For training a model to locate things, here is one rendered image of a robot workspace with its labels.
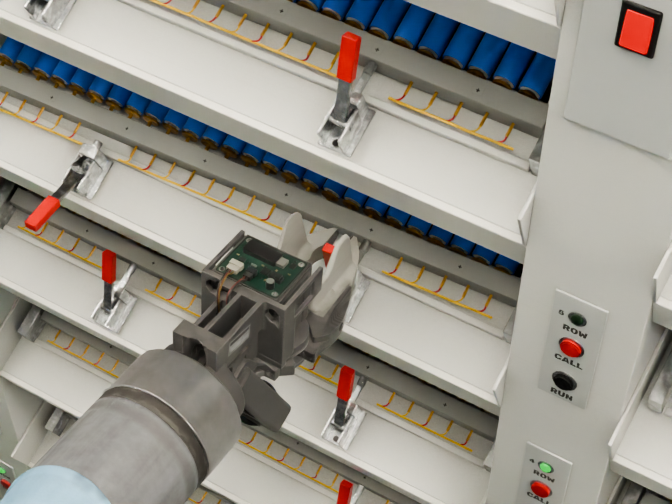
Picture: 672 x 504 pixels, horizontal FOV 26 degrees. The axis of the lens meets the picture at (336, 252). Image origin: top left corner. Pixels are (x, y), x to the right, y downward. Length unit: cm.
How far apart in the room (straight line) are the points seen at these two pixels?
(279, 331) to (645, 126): 30
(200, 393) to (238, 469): 63
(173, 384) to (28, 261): 59
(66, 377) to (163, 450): 75
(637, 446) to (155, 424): 40
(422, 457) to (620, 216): 48
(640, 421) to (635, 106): 36
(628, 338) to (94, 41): 47
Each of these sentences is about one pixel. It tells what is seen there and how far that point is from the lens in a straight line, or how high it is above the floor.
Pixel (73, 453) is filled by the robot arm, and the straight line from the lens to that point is 94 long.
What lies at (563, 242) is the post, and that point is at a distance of 100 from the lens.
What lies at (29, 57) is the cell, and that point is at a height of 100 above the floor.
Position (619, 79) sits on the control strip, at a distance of 87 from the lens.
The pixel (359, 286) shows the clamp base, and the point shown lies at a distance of 122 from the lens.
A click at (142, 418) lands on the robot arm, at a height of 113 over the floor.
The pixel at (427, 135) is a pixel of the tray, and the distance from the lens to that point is 106.
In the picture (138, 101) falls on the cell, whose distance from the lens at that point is 132.
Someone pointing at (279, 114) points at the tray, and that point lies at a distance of 109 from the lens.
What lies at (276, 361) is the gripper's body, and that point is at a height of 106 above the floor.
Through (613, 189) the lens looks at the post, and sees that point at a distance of 94.
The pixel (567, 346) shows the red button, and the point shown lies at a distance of 107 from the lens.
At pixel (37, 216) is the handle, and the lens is 128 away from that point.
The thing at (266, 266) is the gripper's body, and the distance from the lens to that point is 104.
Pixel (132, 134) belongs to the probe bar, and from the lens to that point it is 130.
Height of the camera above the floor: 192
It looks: 51 degrees down
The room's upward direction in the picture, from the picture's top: straight up
